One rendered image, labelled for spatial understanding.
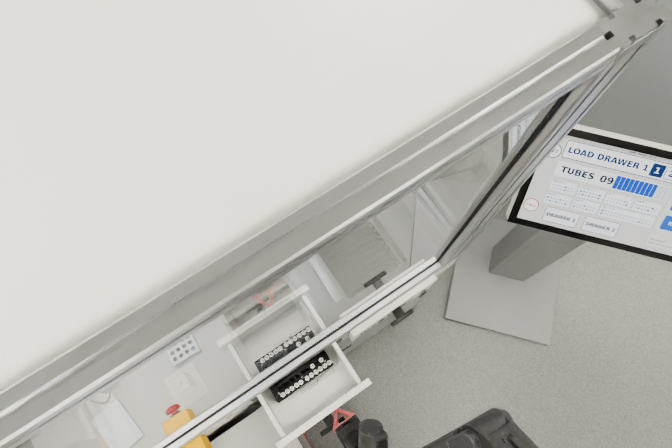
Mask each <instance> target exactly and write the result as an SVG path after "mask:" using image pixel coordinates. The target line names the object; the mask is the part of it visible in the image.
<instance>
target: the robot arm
mask: <svg viewBox="0 0 672 448"><path fill-rule="evenodd" d="M338 413H341V414H343V415H345V416H347V417H348V418H346V417H345V420H344V421H343V422H341V423H339V422H338ZM333 431H334V432H335V434H336V435H337V437H338V438H339V440H340V442H341V443H342V445H343V447H344V448H388V435H387V433H386V432H385V431H384V430H383V425H382V423H381V422H380V421H378V420H376V419H365V420H362V421H361V422H360V420H359V418H358V417H357V415H356V414H355V413H353V412H348V411H345V410H342V409H340V408H337V409H336V410H334V423H333ZM422 448H539V447H538V446H537V445H536V444H535V443H534V442H533V441H532V440H531V439H530V438H529V437H528V436H527V435H526V434H525V433H524V432H523V431H522V430H521V429H520V428H519V427H518V426H517V424H516V423H515V422H514V420H513V418H512V416H511V415H510V413H509V412H507V411H506V410H504V409H497V408H491V409H489V410H488V411H486V412H484V413H483V414H481V415H479V416H477V417H476V418H474V419H472V420H470V421H469V422H467V423H465V424H463V425H462V426H460V427H458V428H456V429H454V430H452V431H451V432H449V433H447V434H446V435H444V436H442V437H440V438H438V439H437V440H435V441H433V442H431V443H429V444H428V445H426V446H424V447H422Z"/></svg>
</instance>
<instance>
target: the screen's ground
mask: <svg viewBox="0 0 672 448"><path fill-rule="evenodd" d="M568 140H572V141H577V142H581V143H585V144H589V145H594V146H598V147H602V148H606V149H610V150H615V151H619V152H623V153H627V154H632V155H636V156H640V157H644V158H648V159H653V160H657V161H661V162H665V163H670V164H672V160H669V159H665V158H661V157H656V156H652V155H648V154H644V153H639V152H635V151H631V150H627V149H623V148H618V147H614V146H610V145H606V144H601V143H597V142H593V141H589V140H584V139H580V138H576V137H572V136H568V135H566V137H565V138H564V139H563V140H562V141H561V142H560V143H559V144H562V145H565V146H566V144H567V141H568ZM565 146H564V148H565ZM602 171H605V172H609V173H614V174H618V175H622V176H626V177H630V178H634V179H639V180H643V181H647V182H651V183H655V184H660V185H664V186H668V187H672V184H671V183H667V182H662V181H658V180H654V179H650V178H646V177H642V176H637V175H633V174H629V173H625V172H621V171H616V170H612V169H608V168H604V167H600V166H596V165H591V164H587V163H583V162H579V161H575V160H571V159H566V158H562V157H561V156H560V158H559V160H557V159H553V158H548V157H547V158H546V159H545V160H544V161H543V162H542V164H541V165H540V166H539V167H538V168H537V169H536V171H535V173H534V176H533V178H532V181H531V183H530V186H529V188H528V191H527V193H526V196H527V197H531V198H535V199H539V200H543V198H544V196H545V193H546V191H547V189H548V186H549V184H550V181H551V179H552V178H557V179H561V180H565V181H569V182H573V183H577V184H581V185H585V186H590V187H594V188H598V189H602V190H606V191H610V192H614V193H619V194H623V195H627V196H631V197H635V198H639V199H643V200H647V201H652V202H656V203H660V204H664V206H663V208H662V210H661V212H660V213H659V215H658V217H657V219H656V221H655V222H654V224H653V226H652V228H651V229H648V228H644V227H640V226H636V225H631V224H627V223H623V222H619V221H615V220H611V219H607V218H603V217H599V216H595V215H591V214H587V213H583V212H579V211H574V210H570V209H566V208H562V207H558V206H554V205H550V204H546V203H542V201H541V203H540V206H539V208H538V210H537V213H533V212H528V211H524V210H521V208H520V210H519V213H518V215H517V218H521V219H525V220H529V221H533V222H538V223H542V224H546V225H550V226H554V227H558V228H562V229H566V230H570V231H574V232H578V233H582V234H586V235H590V236H594V237H598V238H602V239H606V240H610V241H614V242H618V243H622V244H626V245H630V246H634V247H638V248H642V249H646V250H650V251H654V252H658V253H662V254H666V255H670V256H672V232H670V231H666V230H662V229H659V227H660V225H661V224H662V222H663V220H664V218H665V216H666V215H669V216H672V211H670V210H669V209H670V207H671V206H672V192H671V193H670V195H669V197H668V199H667V201H666V202H663V201H659V200H655V199H651V198H647V197H643V196H639V195H634V194H630V193H626V192H622V191H618V190H614V189H610V188H606V187H601V186H597V185H596V184H597V182H598V180H599V178H600V176H601V174H602ZM526 196H525V198H526ZM525 198H524V200H525ZM524 200H523V202H524ZM547 206H550V207H554V208H558V209H562V210H566V211H570V212H574V213H578V214H581V216H580V218H579V220H578V222H577V225H576V227H575V228H571V227H567V226H563V225H559V224H555V223H550V222H546V221H542V220H541V219H542V217H543V214H544V212H545V210H546V207H547ZM586 216H591V217H595V218H599V219H603V220H607V221H611V222H615V223H619V224H621V226H620V228H619V230H618V231H617V233H616V235H615V237H614V238H611V237H607V236H603V235H599V234H595V233H591V232H587V231H583V230H580V229H581V227H582V225H583V222H584V220H585V218H586Z"/></svg>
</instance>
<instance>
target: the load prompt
mask: <svg viewBox="0 0 672 448"><path fill-rule="evenodd" d="M561 157H562V158H566V159H571V160H575V161H579V162H583V163H587V164H591V165H596V166H600V167H604V168H608V169H612V170H616V171H621V172H625V173H629V174H633V175H637V176H642V177H646V178H650V179H654V180H658V181H662V182H667V183H671V184H672V164H670V163H665V162H661V161H657V160H653V159H648V158H644V157H640V156H636V155H632V154H627V153H623V152H619V151H615V150H610V149H606V148H602V147H598V146H594V145H589V144H585V143H581V142H577V141H572V140H568V141H567V144H566V146H565V148H564V151H563V153H562V155H561Z"/></svg>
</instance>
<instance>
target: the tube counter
mask: <svg viewBox="0 0 672 448"><path fill-rule="evenodd" d="M596 185H597V186H601V187H606V188H610V189H614V190H618V191H622V192H626V193H630V194H634V195H639V196H643V197H647V198H651V199H655V200H659V201H663V202H666V201H667V199H668V197H669V195H670V193H671V192H672V187H668V186H664V185H660V184H655V183H651V182H647V181H643V180H639V179H634V178H630V177H626V176H622V175H618V174H614V173H609V172H605V171H602V174H601V176H600V178H599V180H598V182H597V184H596Z"/></svg>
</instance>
